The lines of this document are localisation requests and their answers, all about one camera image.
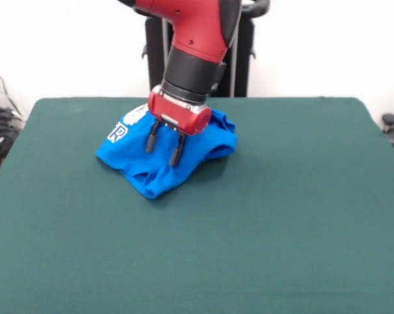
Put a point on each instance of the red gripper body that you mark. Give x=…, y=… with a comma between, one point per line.
x=180, y=114

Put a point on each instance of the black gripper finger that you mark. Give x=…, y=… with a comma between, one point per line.
x=152, y=137
x=178, y=150

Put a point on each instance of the blue printed T-shirt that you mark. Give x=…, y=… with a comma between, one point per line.
x=200, y=147

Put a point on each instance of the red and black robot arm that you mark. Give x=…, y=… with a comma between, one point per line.
x=197, y=32

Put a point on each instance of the dark green table cloth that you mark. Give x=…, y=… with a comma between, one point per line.
x=315, y=212

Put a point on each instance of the black office chair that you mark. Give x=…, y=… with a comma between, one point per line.
x=390, y=119

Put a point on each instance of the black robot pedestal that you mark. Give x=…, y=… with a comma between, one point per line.
x=156, y=65

